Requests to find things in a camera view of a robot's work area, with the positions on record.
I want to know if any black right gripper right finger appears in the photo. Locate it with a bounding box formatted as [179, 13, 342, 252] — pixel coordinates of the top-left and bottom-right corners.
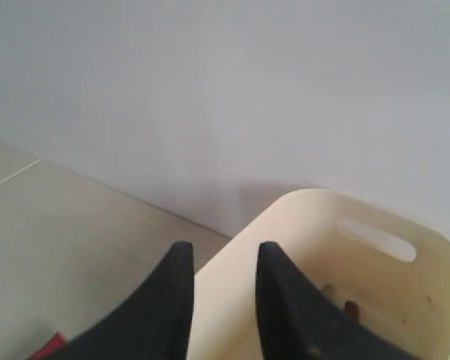
[256, 241, 415, 359]

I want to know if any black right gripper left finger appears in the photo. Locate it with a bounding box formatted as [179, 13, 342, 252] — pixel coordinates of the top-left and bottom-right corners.
[47, 241, 194, 359]

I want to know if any dark wooden spoon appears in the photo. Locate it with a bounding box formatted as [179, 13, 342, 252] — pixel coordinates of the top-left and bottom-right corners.
[343, 300, 359, 323]

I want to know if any red tablecloth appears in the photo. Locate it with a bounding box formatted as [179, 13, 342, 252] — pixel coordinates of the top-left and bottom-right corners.
[27, 332, 68, 360]

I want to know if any cream plastic bin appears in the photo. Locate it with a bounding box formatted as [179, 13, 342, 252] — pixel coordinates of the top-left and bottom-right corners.
[187, 189, 450, 359]

